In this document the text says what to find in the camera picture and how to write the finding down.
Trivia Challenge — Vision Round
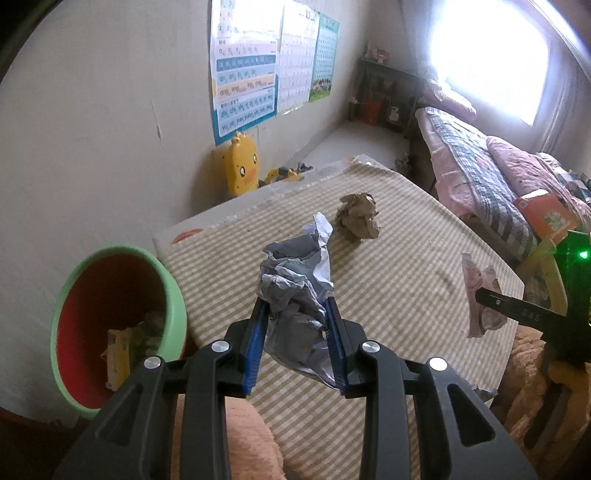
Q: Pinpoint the blue-bordered wall poster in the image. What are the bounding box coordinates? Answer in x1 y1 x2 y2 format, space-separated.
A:
210 0 284 146

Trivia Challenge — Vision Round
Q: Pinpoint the peach fuzzy cloth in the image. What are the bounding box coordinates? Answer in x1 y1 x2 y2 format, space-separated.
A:
496 325 591 464
175 394 289 480

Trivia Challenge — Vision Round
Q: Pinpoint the green bin with red inside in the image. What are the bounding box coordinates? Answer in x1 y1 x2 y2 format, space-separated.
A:
50 246 188 421

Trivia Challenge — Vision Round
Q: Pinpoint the striped beige table cloth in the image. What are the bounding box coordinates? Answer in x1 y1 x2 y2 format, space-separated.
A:
161 162 526 480

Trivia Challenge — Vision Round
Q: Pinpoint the pink pillow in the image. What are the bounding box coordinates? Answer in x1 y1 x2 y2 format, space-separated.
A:
424 76 478 123

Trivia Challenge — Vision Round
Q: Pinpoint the pink blanket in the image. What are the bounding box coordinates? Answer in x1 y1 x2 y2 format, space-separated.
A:
486 136 591 217

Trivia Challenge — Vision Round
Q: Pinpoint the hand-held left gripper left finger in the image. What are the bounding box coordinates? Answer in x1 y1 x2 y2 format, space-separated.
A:
53 295 273 480

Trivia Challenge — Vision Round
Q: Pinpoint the yellow toy excavator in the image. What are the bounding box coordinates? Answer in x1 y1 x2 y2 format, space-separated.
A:
257 162 314 188

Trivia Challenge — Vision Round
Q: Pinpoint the yellow snack packet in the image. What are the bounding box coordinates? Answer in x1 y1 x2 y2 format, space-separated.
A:
100 327 139 393

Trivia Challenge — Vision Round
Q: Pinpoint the window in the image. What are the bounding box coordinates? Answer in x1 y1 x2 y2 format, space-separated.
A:
428 0 556 128

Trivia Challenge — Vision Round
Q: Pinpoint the pink wrapper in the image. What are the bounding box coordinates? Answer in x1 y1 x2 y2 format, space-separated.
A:
461 251 509 340

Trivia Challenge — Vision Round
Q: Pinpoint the plaid quilt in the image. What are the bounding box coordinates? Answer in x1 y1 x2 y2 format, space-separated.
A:
417 106 542 256

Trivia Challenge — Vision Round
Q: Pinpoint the brown crumpled paper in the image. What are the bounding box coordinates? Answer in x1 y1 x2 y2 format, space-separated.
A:
333 192 382 241

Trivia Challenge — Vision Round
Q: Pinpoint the bed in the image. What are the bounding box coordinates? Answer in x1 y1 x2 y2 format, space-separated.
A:
413 76 591 259

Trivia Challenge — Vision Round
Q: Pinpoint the yellow plastic chair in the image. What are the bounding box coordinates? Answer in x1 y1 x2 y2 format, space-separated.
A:
516 235 570 320

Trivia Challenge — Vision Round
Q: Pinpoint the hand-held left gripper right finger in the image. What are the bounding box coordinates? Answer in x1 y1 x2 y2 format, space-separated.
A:
323 295 539 480

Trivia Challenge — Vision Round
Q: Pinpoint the white curtain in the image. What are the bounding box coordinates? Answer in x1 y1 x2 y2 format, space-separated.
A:
538 28 591 168

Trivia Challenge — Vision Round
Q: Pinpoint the grey paper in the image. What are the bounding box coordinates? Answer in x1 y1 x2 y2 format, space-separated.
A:
256 211 339 389

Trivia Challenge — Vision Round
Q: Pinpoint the white chart wall poster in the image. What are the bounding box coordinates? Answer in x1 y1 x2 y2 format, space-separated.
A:
276 0 321 116

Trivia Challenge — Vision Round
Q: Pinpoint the yellow duck toy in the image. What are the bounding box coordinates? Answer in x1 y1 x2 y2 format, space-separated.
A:
225 131 260 199

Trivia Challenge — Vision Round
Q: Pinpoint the green-bordered wall poster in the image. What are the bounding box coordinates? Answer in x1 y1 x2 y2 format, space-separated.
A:
308 14 341 103

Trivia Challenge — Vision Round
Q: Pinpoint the dark metal shelf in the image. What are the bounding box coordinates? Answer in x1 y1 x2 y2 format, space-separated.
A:
347 44 426 139

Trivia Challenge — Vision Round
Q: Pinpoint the orange book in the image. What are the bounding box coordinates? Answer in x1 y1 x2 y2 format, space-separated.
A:
513 191 574 244

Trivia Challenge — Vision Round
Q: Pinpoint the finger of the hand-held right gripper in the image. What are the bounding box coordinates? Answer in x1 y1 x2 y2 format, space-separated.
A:
475 287 568 332

